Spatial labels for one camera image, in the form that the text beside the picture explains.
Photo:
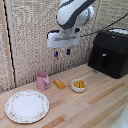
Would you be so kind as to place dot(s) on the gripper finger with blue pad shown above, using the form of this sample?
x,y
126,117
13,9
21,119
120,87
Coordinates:
x,y
56,53
68,51

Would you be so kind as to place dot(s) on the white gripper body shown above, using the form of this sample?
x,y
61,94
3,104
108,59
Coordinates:
x,y
63,39

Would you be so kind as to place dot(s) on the pink mug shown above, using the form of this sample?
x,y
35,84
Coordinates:
x,y
42,80

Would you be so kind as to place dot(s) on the yellow rectangular block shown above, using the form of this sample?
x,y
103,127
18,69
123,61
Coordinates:
x,y
59,84

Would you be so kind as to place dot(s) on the black air fryer drawer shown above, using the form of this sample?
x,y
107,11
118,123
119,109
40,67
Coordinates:
x,y
105,61

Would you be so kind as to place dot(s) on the black air fryer body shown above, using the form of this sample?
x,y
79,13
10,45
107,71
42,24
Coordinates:
x,y
113,38

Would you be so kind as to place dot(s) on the woven folding screen panel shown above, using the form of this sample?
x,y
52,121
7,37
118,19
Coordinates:
x,y
75,56
111,13
33,40
3,50

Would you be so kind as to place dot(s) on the yellow fries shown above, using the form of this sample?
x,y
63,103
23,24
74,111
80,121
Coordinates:
x,y
79,84

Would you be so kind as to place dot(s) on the small white bowl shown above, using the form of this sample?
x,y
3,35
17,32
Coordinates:
x,y
79,89

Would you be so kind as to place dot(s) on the white plate patterned rim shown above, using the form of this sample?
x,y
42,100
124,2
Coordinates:
x,y
27,106

